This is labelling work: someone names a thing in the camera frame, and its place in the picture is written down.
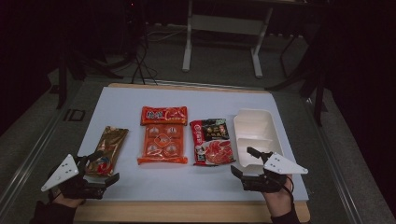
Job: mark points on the white desk frame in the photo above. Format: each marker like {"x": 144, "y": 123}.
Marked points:
{"x": 224, "y": 23}

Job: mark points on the gold foil food packet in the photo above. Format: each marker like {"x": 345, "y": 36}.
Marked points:
{"x": 110, "y": 140}

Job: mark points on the black chair base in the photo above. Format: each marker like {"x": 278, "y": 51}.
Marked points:
{"x": 319, "y": 102}

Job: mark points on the red and black sauce packet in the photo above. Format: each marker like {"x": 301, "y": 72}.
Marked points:
{"x": 211, "y": 143}

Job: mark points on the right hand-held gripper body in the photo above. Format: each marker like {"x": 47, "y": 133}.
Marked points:
{"x": 280, "y": 166}

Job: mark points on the white plastic container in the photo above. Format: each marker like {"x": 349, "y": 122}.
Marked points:
{"x": 255, "y": 127}

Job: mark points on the orange soup base packet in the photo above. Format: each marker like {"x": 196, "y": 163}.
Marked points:
{"x": 162, "y": 140}

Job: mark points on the metal floor rail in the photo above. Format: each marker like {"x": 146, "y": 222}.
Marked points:
{"x": 34, "y": 158}
{"x": 336, "y": 165}

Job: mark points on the person's right hand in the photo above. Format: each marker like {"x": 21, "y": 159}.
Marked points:
{"x": 280, "y": 202}

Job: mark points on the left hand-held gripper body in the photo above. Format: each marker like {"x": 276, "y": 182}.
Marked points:
{"x": 63, "y": 172}

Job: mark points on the black metal stand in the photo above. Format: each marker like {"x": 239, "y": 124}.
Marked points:
{"x": 62, "y": 87}

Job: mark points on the white paper sheet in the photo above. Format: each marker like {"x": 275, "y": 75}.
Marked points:
{"x": 186, "y": 183}

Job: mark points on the person's left hand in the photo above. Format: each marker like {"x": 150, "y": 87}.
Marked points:
{"x": 68, "y": 202}

